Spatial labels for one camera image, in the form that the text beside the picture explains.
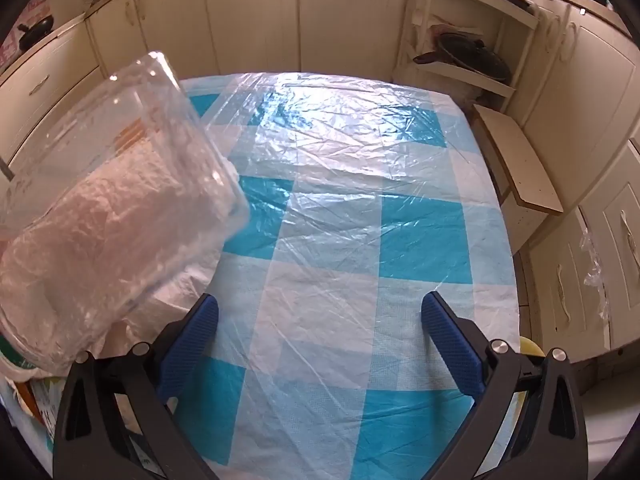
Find clear plastic table sheet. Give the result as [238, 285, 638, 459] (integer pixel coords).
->
[200, 72, 501, 391]

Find torn clear plastic scrap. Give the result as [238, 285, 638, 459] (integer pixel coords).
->
[579, 227, 613, 321]

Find black pan with glass lid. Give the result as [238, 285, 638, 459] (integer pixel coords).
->
[414, 32, 513, 86]

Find yellow plastic basin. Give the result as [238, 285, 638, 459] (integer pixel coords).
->
[517, 336, 547, 358]

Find blue checkered covered table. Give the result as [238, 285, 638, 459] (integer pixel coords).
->
[5, 72, 521, 480]

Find black wok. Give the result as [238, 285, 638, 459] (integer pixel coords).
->
[17, 16, 55, 53]

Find small white stool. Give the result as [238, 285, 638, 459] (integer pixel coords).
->
[472, 104, 566, 256]

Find cream drawer cabinets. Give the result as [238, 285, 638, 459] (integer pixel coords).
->
[510, 0, 640, 361]

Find white storage rack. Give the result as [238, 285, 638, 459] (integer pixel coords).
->
[395, 0, 541, 111]

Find pink wall decals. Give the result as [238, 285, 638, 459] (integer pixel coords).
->
[0, 0, 53, 68]

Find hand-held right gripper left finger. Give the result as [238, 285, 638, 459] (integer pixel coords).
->
[52, 292, 221, 480]

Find floral bin with liner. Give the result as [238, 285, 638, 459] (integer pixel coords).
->
[0, 345, 66, 441]

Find clear plastic container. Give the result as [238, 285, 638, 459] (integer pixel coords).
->
[0, 51, 251, 376]

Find cream base cabinets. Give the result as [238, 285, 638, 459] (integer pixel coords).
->
[0, 0, 416, 181]

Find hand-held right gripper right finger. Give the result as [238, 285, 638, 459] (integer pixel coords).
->
[421, 291, 591, 480]

